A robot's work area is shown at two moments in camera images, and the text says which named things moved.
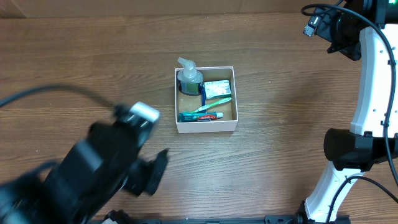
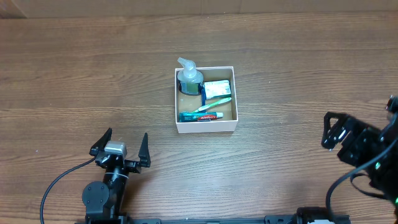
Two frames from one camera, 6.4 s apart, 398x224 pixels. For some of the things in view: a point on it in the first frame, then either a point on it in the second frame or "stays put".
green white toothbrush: (208, 106) stays put
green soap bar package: (217, 88) stays put
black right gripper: (329, 23) to (361, 136)
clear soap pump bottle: (189, 79) stays put
